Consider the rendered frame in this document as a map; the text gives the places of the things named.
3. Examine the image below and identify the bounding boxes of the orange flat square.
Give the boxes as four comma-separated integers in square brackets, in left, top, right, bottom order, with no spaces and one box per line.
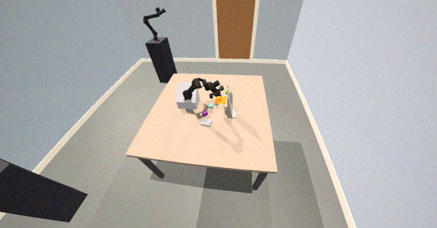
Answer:
[215,97,226,104]

